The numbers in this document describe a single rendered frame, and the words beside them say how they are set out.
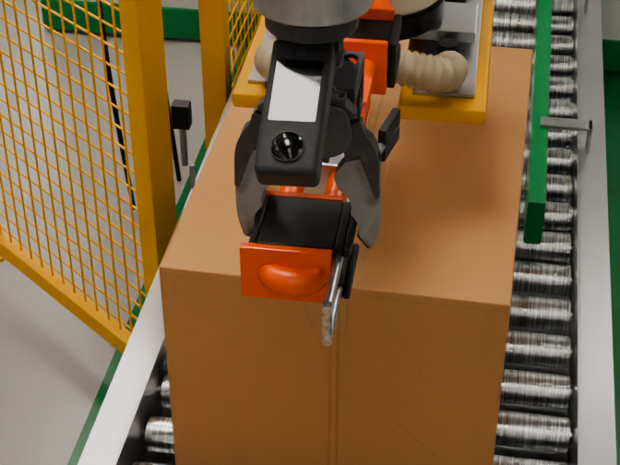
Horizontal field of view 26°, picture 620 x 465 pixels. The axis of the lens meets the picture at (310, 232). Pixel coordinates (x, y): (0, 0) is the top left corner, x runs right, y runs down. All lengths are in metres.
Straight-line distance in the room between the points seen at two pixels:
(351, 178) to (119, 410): 0.89
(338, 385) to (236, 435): 0.16
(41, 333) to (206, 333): 1.40
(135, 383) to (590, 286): 0.71
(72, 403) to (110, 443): 0.95
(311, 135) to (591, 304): 1.17
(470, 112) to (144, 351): 0.69
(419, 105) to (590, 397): 0.58
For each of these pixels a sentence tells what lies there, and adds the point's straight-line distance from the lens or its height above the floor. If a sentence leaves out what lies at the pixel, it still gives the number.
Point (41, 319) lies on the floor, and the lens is 3.00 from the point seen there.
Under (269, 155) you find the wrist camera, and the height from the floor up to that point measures 1.36.
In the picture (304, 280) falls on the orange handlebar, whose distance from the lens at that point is 1.05.
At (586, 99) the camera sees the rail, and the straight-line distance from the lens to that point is 2.60.
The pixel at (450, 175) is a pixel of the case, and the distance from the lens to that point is 1.69.
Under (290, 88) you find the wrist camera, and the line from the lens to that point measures 0.99.
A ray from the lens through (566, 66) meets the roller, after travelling 2.82.
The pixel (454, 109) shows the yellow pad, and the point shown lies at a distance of 1.52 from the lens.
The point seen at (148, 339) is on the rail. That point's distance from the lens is 1.99.
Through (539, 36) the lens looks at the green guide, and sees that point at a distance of 2.71.
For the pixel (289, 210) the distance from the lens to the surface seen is 1.10.
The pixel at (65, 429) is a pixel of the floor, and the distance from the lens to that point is 2.73.
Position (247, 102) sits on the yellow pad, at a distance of 1.54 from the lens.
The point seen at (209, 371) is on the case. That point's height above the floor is 0.80.
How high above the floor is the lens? 1.88
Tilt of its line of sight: 36 degrees down
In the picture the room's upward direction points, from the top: straight up
